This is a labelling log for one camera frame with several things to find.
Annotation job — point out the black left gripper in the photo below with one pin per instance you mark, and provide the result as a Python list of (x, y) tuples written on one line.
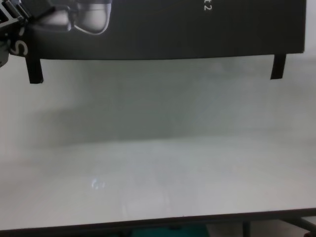
[(10, 14)]

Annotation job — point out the black tape strip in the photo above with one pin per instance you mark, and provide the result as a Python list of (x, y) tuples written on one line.
[(278, 66), (35, 71)]

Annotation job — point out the black robot print poster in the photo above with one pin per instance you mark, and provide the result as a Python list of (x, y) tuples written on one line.
[(172, 37)]

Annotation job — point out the dark metal table brace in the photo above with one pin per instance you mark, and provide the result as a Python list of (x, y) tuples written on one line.
[(306, 227)]

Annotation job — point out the dark metal table leg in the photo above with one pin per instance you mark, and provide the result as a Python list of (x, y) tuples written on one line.
[(246, 229)]

